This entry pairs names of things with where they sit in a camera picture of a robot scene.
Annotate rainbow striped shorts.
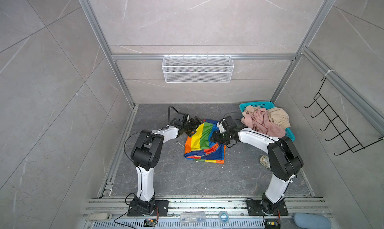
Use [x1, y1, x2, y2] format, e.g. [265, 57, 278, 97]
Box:
[184, 119, 227, 164]

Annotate pink shorts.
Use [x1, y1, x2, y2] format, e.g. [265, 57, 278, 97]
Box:
[241, 106, 286, 138]

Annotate teal plastic laundry basket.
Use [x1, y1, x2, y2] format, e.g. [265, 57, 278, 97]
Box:
[239, 101, 296, 141]

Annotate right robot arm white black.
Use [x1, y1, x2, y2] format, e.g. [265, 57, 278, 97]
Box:
[211, 116, 304, 215]

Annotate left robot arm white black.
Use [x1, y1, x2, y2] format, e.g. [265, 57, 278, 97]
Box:
[129, 105, 204, 216]

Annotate folded patterned beige shorts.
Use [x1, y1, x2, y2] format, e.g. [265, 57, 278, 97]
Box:
[260, 155, 271, 170]

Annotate clear tape roll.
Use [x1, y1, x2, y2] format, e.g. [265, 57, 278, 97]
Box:
[218, 211, 230, 224]

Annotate clear plastic bottle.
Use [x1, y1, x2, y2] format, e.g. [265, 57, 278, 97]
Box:
[180, 212, 206, 224]

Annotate small circuit board right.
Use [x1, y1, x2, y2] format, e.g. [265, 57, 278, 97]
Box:
[264, 219, 281, 229]

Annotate small circuit board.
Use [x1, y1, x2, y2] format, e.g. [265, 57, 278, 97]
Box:
[264, 219, 281, 229]
[143, 219, 158, 228]

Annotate small circuit board left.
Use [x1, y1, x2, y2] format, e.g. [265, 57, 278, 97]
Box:
[143, 219, 158, 228]

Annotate blue grey cloth bundle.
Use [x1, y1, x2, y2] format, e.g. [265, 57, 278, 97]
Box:
[293, 213, 332, 229]

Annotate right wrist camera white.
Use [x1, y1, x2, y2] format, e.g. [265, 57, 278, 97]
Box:
[217, 121, 226, 133]

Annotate white wire mesh wall basket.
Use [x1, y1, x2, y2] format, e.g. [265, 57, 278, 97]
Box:
[162, 55, 235, 83]

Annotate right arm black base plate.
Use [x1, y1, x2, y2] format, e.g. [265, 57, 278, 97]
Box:
[245, 198, 289, 216]

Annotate black wire hook rack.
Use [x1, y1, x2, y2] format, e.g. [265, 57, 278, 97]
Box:
[304, 76, 384, 156]

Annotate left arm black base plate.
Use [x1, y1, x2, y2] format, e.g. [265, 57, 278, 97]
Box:
[127, 200, 169, 217]

